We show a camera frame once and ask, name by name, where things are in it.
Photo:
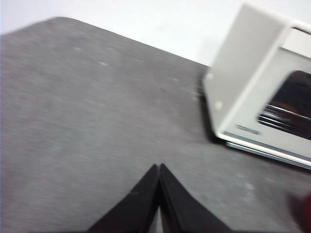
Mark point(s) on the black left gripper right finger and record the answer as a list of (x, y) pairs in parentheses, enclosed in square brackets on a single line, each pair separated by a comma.
[(182, 208)]

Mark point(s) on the red yellow apple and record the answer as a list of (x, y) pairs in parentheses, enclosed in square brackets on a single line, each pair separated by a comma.
[(301, 213)]

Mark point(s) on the white Toshiba toaster oven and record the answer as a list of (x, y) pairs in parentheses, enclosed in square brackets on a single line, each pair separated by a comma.
[(240, 72)]

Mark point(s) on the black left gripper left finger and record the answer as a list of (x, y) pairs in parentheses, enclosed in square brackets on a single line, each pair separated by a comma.
[(136, 208)]

